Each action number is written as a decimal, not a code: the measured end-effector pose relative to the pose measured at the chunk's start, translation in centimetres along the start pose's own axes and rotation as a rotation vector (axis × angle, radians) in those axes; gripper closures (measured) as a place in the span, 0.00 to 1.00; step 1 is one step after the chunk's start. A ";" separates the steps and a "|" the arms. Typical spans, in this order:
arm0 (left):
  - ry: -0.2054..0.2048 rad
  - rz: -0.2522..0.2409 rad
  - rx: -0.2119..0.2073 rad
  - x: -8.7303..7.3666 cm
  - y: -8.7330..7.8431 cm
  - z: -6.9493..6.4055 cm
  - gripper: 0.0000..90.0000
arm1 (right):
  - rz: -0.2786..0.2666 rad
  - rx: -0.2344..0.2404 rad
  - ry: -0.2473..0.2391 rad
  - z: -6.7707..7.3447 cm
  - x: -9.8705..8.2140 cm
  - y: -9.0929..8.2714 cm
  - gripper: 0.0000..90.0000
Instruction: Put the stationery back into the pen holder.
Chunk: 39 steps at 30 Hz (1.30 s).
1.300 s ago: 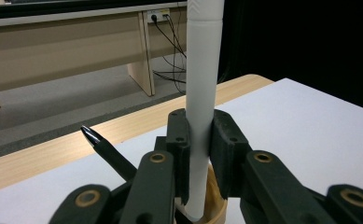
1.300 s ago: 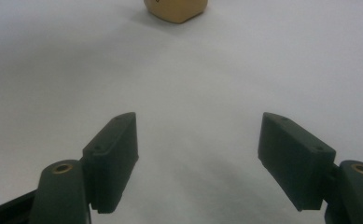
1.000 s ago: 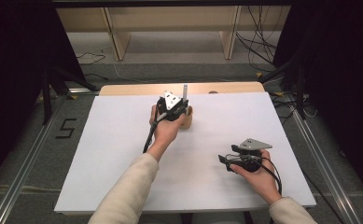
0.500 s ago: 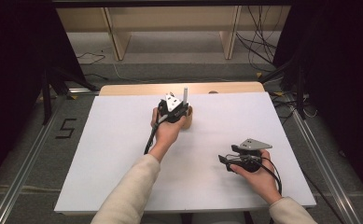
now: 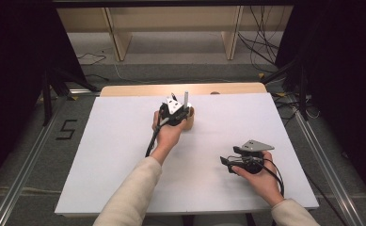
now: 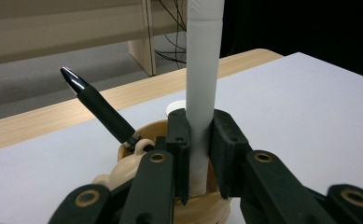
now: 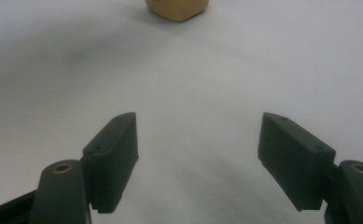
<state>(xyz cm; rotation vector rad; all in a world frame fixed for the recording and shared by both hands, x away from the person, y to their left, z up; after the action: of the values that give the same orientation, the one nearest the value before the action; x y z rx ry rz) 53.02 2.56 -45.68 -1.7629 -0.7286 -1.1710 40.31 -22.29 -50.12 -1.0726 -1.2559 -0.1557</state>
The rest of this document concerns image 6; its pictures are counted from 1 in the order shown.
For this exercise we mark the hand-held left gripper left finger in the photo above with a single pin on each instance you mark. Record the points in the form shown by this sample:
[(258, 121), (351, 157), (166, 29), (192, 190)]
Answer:
[(178, 140)]

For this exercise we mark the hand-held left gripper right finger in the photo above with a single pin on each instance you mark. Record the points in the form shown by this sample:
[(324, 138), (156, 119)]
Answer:
[(229, 146)]

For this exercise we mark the wooden pen holder with figurine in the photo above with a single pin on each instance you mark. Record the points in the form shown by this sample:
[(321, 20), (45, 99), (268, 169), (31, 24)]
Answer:
[(129, 161)]

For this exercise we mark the long thin white pen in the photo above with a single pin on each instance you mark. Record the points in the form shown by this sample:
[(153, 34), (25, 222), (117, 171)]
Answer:
[(202, 77)]

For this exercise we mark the black pen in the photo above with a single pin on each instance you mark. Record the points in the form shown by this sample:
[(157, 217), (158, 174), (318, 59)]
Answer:
[(101, 109)]

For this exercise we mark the light wooden table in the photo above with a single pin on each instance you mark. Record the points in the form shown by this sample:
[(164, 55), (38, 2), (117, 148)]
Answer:
[(45, 118)]

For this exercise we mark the black curtain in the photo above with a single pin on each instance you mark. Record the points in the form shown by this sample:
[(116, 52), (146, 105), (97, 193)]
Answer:
[(300, 28)]

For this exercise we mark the beige wooden shelf unit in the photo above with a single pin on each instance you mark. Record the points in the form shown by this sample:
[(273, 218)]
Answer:
[(61, 28)]

